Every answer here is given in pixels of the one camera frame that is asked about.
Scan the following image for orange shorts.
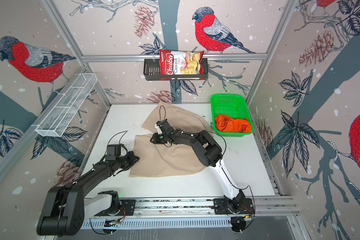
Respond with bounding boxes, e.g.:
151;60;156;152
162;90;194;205
215;115;252;133

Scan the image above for aluminium mounting rail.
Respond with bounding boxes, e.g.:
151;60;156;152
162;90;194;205
49;195;299;219

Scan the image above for white wire mesh shelf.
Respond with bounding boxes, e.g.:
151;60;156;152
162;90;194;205
36;73;98;137

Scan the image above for right controller board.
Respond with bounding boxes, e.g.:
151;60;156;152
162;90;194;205
230;216;253;233

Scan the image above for left controller board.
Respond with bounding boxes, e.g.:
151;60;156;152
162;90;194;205
102;219;123;234

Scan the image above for red cassava chips bag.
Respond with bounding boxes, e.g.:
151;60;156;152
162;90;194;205
159;50;204;75

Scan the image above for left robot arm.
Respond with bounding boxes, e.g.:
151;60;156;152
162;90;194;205
37;151;140;236

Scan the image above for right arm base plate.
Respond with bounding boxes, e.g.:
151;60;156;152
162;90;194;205
212;198;255;215

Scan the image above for green plastic basket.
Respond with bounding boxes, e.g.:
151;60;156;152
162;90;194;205
211;94;254;137

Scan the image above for beige shorts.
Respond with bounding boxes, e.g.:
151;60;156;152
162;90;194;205
130;102;212;178

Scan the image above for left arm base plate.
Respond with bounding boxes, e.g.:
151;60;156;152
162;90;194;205
96;199;136;218

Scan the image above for controller board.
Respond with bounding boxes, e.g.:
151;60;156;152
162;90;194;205
230;216;253;233
102;219;123;234

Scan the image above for black wall basket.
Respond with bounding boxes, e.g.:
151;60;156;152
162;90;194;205
143;58;209;81

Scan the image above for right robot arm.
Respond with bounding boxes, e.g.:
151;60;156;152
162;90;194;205
151;120;246;214

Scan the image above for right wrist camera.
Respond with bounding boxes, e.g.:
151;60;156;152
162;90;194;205
155;124;163;135

